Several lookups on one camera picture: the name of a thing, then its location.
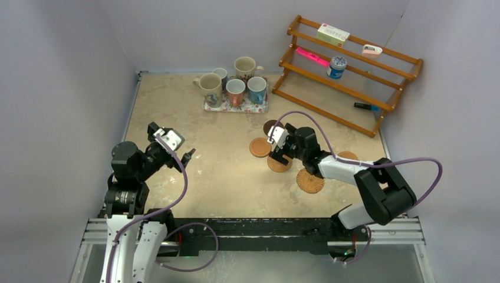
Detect orange coaster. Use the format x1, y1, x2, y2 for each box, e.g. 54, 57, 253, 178
337, 151, 359, 160

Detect floral tray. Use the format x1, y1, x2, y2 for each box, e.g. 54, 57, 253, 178
202, 76, 269, 114

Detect black aluminium base frame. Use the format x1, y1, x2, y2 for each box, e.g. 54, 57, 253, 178
71, 215, 434, 282

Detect beige mug with pattern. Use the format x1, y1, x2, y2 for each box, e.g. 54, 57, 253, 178
193, 73, 223, 107

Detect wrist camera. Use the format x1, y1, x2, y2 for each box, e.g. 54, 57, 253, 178
267, 126, 290, 149
147, 122, 185, 152

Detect tall beige mug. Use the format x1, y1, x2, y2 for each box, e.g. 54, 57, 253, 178
234, 56, 265, 83

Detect blue white jar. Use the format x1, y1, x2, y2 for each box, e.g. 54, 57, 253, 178
327, 56, 347, 79

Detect pink mug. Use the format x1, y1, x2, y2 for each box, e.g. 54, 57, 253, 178
226, 78, 246, 107

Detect dark wooden coaster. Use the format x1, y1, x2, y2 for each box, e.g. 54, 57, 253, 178
263, 120, 284, 137

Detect small grey mug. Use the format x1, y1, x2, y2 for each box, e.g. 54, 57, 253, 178
212, 68, 228, 91

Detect black blue marker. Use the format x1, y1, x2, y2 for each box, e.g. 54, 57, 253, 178
353, 103, 380, 111

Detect wooden rack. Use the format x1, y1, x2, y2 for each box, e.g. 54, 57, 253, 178
271, 15, 424, 138

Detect white green box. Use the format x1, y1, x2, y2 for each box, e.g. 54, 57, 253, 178
315, 23, 350, 48

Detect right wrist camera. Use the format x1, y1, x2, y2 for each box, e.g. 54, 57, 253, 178
267, 126, 290, 149

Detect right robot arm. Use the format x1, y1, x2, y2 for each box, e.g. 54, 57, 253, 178
268, 124, 417, 240

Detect blue mug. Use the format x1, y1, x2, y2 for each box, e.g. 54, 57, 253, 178
247, 77, 268, 104

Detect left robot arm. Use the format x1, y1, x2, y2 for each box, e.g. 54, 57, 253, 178
100, 128, 195, 282

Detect woven rattan coaster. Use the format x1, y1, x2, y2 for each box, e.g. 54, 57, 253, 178
296, 169, 325, 194
267, 155, 293, 173

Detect light wooden coaster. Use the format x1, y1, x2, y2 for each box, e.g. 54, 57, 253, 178
249, 137, 272, 158

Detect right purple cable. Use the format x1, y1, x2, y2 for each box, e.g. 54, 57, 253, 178
267, 111, 444, 266

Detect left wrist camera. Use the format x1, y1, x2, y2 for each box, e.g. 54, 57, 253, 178
147, 122, 185, 152

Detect pink highlighter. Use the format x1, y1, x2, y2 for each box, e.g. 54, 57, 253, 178
295, 47, 330, 67

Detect pink white tape dispenser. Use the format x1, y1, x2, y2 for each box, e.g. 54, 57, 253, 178
361, 44, 383, 60

